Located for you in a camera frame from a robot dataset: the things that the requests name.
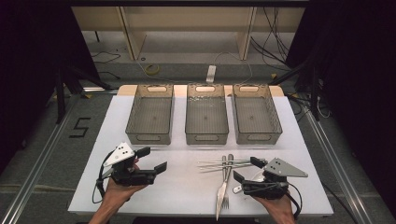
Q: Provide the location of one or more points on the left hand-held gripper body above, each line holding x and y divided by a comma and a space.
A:
120, 154

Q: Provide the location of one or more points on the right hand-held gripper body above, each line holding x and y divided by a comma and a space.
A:
280, 169

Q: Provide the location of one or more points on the metal table knife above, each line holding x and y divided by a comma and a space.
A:
221, 194

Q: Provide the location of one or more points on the metal fork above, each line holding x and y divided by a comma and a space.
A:
225, 202

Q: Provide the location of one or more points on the grey plastic basket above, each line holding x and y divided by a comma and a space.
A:
206, 119
149, 118
256, 119

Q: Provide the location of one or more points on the person's left hand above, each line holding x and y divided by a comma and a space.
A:
118, 193

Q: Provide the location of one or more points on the person's right hand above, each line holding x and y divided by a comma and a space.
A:
281, 208

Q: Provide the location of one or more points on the white table cover board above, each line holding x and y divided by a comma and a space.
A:
180, 186

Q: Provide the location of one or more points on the black metal stand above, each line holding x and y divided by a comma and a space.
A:
60, 99
315, 99

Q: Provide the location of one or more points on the yellow tape roll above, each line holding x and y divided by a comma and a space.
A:
148, 71

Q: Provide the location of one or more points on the white power strip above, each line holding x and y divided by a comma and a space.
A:
211, 74

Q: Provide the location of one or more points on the dark curtain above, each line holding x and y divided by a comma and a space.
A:
358, 77
28, 62

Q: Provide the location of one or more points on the wooden shelf unit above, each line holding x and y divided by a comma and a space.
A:
186, 21

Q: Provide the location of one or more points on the metal floor rail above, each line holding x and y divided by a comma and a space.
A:
31, 183
336, 171

